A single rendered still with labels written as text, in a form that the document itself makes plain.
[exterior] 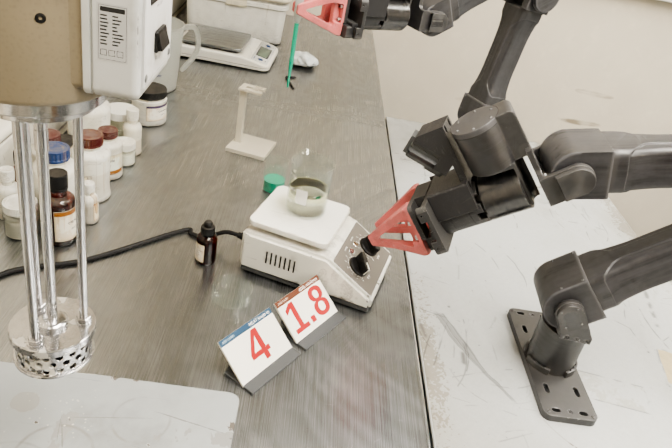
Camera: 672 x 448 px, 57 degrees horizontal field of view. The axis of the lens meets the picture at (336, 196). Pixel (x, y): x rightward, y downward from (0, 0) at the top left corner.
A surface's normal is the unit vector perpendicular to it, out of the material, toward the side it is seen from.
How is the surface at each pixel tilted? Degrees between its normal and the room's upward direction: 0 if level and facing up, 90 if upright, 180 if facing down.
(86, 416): 0
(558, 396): 0
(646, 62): 90
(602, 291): 88
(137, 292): 0
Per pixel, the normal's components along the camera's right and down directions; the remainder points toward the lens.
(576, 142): -0.07, -0.88
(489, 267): 0.18, -0.85
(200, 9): 0.04, 0.56
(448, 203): -0.30, 0.43
